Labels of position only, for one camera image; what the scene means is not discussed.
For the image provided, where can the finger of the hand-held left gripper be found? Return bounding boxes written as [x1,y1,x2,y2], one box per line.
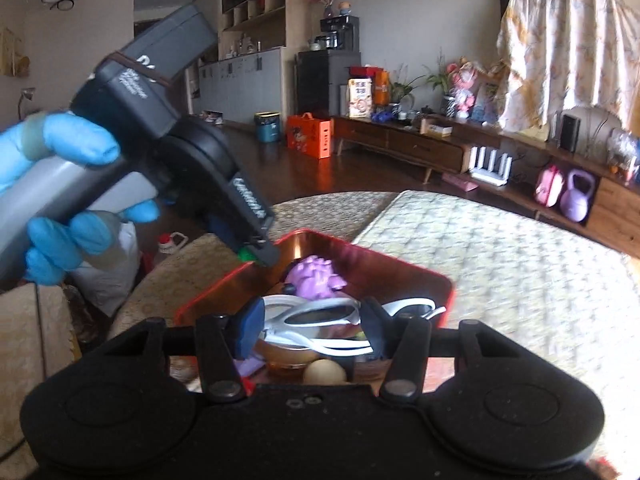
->
[235,236,281,269]

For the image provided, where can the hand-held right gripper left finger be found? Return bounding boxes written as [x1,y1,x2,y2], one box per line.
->
[107,297,266,404]

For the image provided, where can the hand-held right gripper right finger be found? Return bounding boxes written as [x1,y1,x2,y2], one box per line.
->
[360,297,508,404]

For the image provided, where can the purple toy figure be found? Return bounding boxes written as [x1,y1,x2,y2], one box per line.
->
[285,255,349,301]

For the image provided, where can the red storage box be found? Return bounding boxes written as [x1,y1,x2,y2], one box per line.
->
[174,228,457,397]

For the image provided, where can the beige egg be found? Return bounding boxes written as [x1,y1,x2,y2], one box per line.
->
[303,358,349,386]

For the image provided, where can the person's left hand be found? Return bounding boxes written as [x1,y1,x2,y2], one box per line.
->
[0,112,162,287]

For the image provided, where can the clear oil bottle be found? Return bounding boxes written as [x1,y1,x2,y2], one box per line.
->
[157,231,190,254]

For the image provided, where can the grey sideboard cabinets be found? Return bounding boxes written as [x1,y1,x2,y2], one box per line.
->
[199,47,297,127]

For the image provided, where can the teal bin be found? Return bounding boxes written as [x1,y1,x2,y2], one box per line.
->
[254,111,282,144]

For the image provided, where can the orange gift box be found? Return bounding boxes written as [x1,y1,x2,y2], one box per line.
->
[286,113,334,160]

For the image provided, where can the grey houndstooth quilted blanket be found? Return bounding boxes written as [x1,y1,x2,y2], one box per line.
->
[270,190,640,463]

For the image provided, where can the white plastic bag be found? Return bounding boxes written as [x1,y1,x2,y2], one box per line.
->
[70,220,144,319]

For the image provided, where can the pink flat box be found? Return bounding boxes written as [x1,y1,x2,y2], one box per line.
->
[442,172,480,192]

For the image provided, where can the black fridge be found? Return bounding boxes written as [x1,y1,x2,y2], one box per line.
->
[295,50,362,117]

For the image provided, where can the snack box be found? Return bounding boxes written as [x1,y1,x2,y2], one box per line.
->
[348,77,375,120]

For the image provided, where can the wooden TV cabinet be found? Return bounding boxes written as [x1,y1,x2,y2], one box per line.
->
[332,114,640,261]

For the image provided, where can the white router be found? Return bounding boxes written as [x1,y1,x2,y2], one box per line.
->
[470,146,515,187]

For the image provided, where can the orange carton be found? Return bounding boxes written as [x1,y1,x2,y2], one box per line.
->
[374,69,391,107]

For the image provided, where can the yellow flat box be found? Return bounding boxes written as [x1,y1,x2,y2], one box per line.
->
[420,119,454,138]

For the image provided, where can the black coffee machine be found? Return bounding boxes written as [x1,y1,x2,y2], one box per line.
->
[320,16,360,52]

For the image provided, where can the thin-leaf potted plant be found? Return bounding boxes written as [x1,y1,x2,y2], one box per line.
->
[387,64,426,107]

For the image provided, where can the pink toy bag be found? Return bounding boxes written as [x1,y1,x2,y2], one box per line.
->
[534,164,566,209]

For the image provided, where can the purple kettlebell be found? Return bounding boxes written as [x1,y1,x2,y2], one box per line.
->
[559,169,597,224]

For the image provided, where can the green potted plant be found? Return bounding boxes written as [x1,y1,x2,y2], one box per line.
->
[424,50,459,119]

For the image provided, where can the black speaker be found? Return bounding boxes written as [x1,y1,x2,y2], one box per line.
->
[560,114,582,154]

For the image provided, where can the floral cloth cover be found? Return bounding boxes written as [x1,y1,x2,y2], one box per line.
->
[495,0,640,134]

